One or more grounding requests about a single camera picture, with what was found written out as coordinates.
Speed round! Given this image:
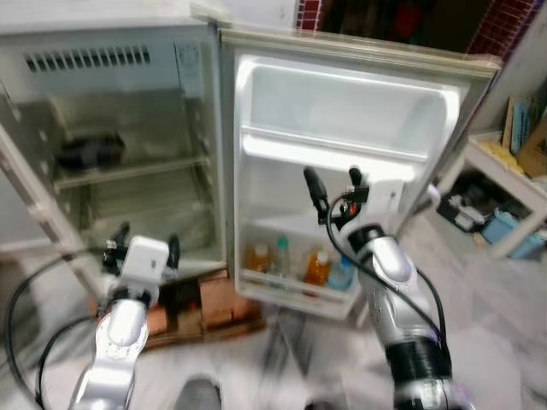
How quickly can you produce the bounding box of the orange sauce squeeze bottle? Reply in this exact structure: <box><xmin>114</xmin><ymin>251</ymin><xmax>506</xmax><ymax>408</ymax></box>
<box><xmin>304</xmin><ymin>248</ymin><xmax>333</xmax><ymax>288</ymax></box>

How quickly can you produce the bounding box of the beige fridge door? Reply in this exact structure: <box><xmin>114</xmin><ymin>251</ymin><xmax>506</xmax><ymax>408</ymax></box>
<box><xmin>220</xmin><ymin>27</ymin><xmax>503</xmax><ymax>322</ymax></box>

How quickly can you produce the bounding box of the dark item on fridge shelf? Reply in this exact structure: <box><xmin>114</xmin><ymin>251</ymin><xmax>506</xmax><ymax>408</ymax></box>
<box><xmin>55</xmin><ymin>132</ymin><xmax>126</xmax><ymax>173</ymax></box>

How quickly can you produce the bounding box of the open beige fridge body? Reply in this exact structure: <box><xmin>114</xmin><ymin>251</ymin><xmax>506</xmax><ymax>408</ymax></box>
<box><xmin>0</xmin><ymin>17</ymin><xmax>228</xmax><ymax>287</ymax></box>

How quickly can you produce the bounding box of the blue drink bottle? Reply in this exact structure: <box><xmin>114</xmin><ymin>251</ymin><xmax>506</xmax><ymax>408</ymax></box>
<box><xmin>329</xmin><ymin>255</ymin><xmax>356</xmax><ymax>292</ymax></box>

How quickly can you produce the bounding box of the green capped drink bottle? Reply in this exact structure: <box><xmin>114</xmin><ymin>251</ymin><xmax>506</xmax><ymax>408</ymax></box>
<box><xmin>271</xmin><ymin>237</ymin><xmax>292</xmax><ymax>279</ymax></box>

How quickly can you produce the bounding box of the orange juice bottle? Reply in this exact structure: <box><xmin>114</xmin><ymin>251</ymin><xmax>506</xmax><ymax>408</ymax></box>
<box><xmin>247</xmin><ymin>243</ymin><xmax>274</xmax><ymax>276</ymax></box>

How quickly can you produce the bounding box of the black and white device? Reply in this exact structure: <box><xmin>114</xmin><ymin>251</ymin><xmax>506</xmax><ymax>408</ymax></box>
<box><xmin>438</xmin><ymin>174</ymin><xmax>494</xmax><ymax>229</ymax></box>

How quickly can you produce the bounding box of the blue plastic container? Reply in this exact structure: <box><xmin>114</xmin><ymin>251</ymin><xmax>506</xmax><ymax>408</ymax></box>
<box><xmin>482</xmin><ymin>209</ymin><xmax>520</xmax><ymax>246</ymax></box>

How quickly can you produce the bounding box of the white shelf unit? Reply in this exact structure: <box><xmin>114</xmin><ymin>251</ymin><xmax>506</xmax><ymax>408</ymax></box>
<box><xmin>434</xmin><ymin>128</ymin><xmax>547</xmax><ymax>262</ymax></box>

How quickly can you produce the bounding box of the brown cardboard box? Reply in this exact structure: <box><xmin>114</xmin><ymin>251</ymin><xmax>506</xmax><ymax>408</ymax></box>
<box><xmin>511</xmin><ymin>109</ymin><xmax>547</xmax><ymax>180</ymax></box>

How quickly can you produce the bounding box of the robot left leg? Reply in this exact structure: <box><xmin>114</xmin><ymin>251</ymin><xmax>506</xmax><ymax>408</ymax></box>
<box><xmin>174</xmin><ymin>378</ymin><xmax>224</xmax><ymax>410</ymax></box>

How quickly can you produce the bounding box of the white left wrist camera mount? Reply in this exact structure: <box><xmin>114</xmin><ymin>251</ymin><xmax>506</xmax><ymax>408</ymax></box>
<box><xmin>120</xmin><ymin>237</ymin><xmax>171</xmax><ymax>288</ymax></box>

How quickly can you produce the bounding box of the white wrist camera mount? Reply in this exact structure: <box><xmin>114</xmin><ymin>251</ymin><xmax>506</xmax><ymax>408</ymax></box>
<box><xmin>120</xmin><ymin>237</ymin><xmax>171</xmax><ymax>288</ymax></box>
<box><xmin>363</xmin><ymin>179</ymin><xmax>408</xmax><ymax>215</ymax></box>

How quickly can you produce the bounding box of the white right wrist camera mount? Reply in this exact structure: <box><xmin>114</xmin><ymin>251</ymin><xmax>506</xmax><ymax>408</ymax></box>
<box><xmin>363</xmin><ymin>179</ymin><xmax>408</xmax><ymax>215</ymax></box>

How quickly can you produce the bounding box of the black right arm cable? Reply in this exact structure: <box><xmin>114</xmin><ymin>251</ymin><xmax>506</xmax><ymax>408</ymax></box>
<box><xmin>320</xmin><ymin>198</ymin><xmax>447</xmax><ymax>344</ymax></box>

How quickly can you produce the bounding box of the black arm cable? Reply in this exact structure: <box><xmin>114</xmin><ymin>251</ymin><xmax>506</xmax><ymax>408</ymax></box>
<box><xmin>3</xmin><ymin>246</ymin><xmax>114</xmax><ymax>404</ymax></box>
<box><xmin>320</xmin><ymin>198</ymin><xmax>447</xmax><ymax>344</ymax></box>

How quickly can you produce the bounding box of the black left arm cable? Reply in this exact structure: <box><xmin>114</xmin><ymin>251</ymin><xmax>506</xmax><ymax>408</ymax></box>
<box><xmin>3</xmin><ymin>246</ymin><xmax>114</xmax><ymax>404</ymax></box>

